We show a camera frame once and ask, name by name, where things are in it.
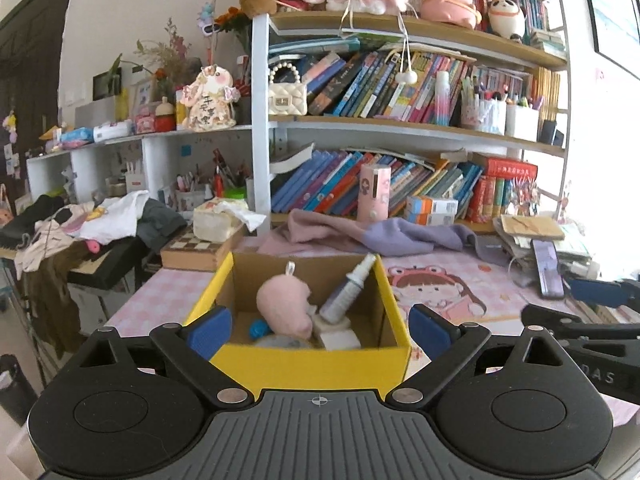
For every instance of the colourful sticker decoration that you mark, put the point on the colourful sticker decoration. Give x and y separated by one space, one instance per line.
522 197

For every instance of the pink pig plush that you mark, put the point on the pink pig plush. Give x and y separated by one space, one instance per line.
450 2

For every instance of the orange blue white carton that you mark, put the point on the orange blue white carton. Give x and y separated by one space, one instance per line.
430 219
432 205

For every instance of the row of yellow books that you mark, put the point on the row of yellow books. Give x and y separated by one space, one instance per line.
549 92

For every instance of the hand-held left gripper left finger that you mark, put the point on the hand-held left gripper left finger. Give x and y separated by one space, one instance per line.
212 331

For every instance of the pile of books and papers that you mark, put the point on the pile of books and papers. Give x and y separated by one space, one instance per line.
575 252

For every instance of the white foam blocks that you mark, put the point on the white foam blocks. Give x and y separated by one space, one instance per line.
327 329

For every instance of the dark wooden door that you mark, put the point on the dark wooden door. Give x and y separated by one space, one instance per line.
30 60

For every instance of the pink squishy toy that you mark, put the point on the pink squishy toy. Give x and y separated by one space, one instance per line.
285 305

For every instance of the yellow cardboard box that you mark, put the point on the yellow cardboard box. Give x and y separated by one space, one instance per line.
310 367

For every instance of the row of colourful books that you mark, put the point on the row of colourful books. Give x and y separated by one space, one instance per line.
360 85

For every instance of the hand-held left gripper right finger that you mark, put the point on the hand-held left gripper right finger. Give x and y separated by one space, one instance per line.
430 330

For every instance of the dried flower bouquet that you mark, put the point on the dried flower bouquet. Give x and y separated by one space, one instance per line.
170 57

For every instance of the pink cat figurine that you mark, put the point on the pink cat figurine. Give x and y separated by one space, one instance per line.
207 102

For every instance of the white rabbit pen holder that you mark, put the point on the white rabbit pen holder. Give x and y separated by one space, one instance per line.
135 179

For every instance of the row of blue books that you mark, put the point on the row of blue books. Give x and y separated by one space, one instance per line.
310 185

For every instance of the black trash bin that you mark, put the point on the black trash bin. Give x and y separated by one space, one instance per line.
12 390

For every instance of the clear pen cup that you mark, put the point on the clear pen cup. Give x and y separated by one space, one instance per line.
190 199

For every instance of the cream quilted handbag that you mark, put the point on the cream quilted handbag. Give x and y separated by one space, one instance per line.
287 97

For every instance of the orange flowers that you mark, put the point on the orange flowers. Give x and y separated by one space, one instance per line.
231 20

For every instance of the brown paper envelope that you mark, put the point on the brown paper envelope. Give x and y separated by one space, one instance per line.
532 227

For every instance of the white charger plug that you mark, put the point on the white charger plug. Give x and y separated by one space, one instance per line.
340 341

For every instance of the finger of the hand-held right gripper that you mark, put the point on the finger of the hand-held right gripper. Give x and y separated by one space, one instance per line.
590 331
600 292

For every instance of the black photo frame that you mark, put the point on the black photo frame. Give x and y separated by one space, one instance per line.
106 86

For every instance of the blue wipes pack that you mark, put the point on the blue wipes pack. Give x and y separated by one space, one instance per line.
76 135

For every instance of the small black device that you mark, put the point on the small black device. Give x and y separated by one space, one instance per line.
550 132

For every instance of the white low shelf unit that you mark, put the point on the white low shelf unit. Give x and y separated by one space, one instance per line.
85 165

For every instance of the green pen cup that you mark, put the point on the green pen cup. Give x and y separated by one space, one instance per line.
234 193

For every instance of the pink gradient tube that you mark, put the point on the pink gradient tube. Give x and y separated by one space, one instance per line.
442 97

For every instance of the pile of clothes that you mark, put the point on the pile of clothes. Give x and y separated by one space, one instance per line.
115 220

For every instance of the pink cylindrical container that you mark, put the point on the pink cylindrical container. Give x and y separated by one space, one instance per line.
374 195

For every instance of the cream tissue box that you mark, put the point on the cream tissue box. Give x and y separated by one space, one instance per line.
215 222

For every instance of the white bookshelf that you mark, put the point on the white bookshelf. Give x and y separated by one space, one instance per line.
261 110

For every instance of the black side table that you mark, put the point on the black side table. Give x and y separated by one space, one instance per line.
115 262

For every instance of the dark smartphone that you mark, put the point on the dark smartphone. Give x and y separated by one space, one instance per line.
547 267

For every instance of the wooden chessboard box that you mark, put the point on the wooden chessboard box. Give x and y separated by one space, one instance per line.
195 252

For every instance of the panda plush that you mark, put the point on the panda plush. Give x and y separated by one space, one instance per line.
507 19

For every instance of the red books set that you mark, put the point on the red books set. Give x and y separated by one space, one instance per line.
505 166

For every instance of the wall poster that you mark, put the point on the wall poster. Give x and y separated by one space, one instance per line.
612 10

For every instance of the small spray bottle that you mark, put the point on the small spray bottle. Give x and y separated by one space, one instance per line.
345 290

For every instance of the blue tape wad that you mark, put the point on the blue tape wad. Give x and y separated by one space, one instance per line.
258 328

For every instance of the lavender cloth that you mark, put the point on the lavender cloth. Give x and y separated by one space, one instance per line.
415 237

